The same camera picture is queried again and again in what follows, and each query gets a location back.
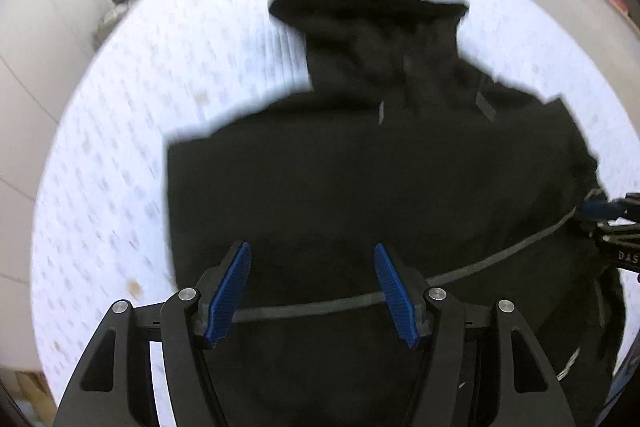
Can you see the bed with floral sheet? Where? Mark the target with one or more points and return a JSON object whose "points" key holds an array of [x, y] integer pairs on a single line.
{"points": [[150, 117]]}

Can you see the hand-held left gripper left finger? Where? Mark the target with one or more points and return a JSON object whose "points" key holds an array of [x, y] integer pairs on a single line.
{"points": [[231, 292]]}

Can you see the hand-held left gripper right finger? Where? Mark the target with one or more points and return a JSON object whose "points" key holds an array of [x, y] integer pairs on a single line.
{"points": [[396, 294]]}

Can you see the white wardrobe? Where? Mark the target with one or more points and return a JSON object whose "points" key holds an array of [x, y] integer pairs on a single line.
{"points": [[50, 37]]}

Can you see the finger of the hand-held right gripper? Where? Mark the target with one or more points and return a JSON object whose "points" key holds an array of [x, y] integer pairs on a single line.
{"points": [[602, 209]]}

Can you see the black jacket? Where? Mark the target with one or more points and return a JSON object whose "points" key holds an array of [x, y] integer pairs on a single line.
{"points": [[350, 167]]}

